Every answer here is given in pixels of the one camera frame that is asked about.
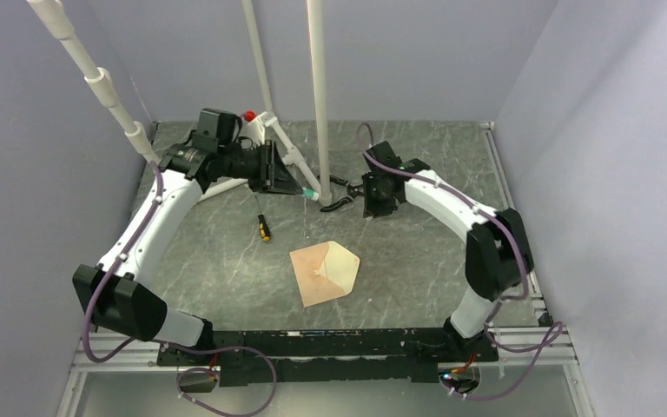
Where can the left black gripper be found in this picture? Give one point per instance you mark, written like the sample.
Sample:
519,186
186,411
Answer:
274,176

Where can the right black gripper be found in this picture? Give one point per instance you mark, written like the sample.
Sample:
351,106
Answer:
372,207

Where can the green white glue stick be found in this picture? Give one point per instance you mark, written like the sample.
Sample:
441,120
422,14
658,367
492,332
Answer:
310,194

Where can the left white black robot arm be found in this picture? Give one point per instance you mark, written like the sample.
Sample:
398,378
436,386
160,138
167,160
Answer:
114,293

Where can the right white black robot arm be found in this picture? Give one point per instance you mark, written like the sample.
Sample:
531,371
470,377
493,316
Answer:
498,258

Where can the black grey pliers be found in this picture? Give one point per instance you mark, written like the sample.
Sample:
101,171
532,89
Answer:
350,191

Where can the yellow black screwdriver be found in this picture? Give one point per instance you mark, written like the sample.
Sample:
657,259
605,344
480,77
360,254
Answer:
264,229

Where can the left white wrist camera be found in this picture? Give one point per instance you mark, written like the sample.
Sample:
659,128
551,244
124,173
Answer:
255,126

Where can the aluminium table frame rail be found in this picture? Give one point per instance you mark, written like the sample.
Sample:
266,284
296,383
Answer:
113,294

